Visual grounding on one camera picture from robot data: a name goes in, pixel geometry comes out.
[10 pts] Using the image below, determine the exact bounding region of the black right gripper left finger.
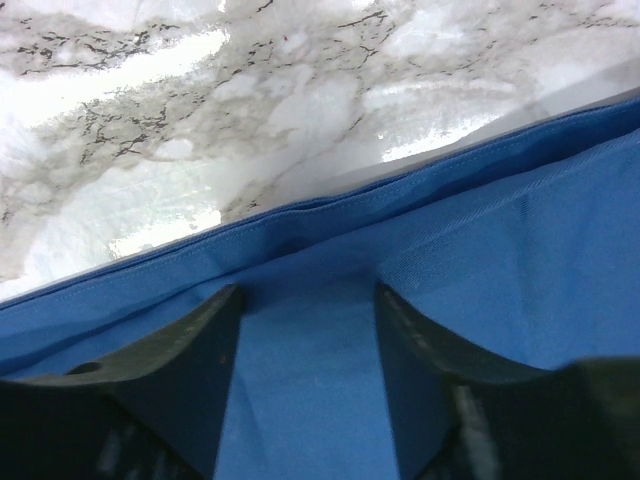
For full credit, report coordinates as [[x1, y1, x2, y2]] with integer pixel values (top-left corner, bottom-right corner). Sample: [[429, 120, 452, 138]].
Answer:
[[1, 285, 244, 479]]

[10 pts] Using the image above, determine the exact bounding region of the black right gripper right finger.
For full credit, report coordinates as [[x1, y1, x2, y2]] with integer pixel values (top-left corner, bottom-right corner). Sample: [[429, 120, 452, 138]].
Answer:
[[374, 284, 639, 479]]

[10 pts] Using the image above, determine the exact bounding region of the blue surgical drape cloth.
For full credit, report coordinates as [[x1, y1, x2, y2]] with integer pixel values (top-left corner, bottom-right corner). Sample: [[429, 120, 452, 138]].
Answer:
[[1, 100, 639, 479]]

